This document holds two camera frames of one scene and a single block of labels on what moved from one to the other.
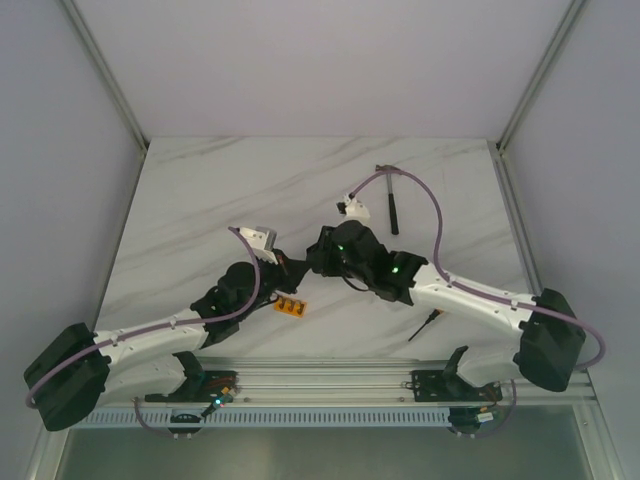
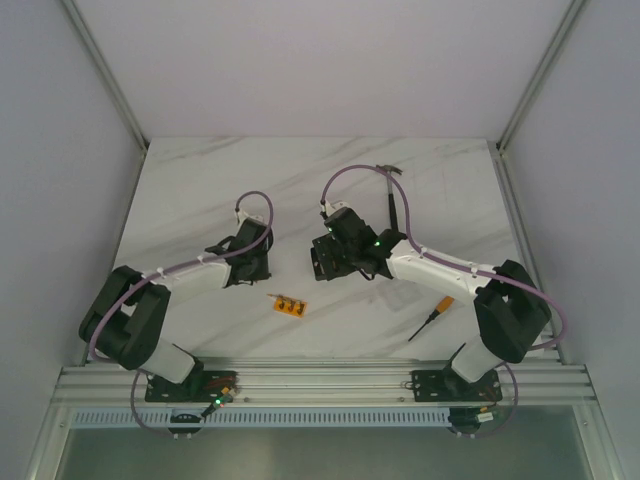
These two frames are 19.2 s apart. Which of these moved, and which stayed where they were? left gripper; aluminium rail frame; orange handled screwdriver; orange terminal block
Moved: left gripper
Stayed: aluminium rail frame; orange terminal block; orange handled screwdriver
